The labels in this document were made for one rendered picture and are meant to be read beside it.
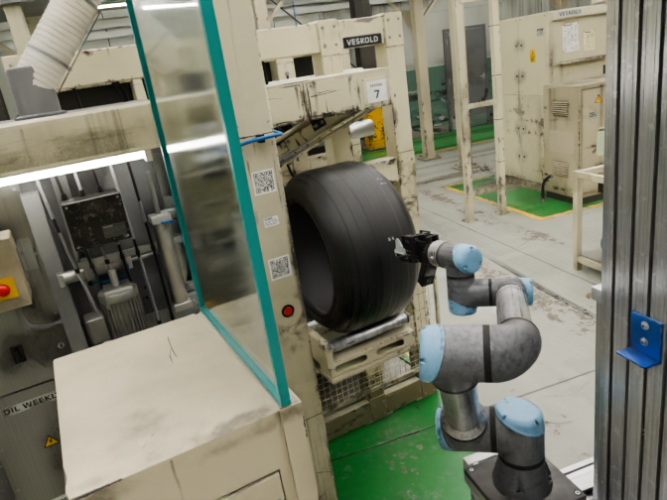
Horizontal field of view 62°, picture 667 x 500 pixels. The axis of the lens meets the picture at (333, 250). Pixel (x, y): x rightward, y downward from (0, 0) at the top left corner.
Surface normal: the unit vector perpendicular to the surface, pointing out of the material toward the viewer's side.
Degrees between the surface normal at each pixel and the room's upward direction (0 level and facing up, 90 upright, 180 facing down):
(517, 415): 8
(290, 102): 90
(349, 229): 61
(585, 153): 90
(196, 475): 90
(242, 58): 90
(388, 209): 56
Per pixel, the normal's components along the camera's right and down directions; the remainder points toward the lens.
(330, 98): 0.47, 0.22
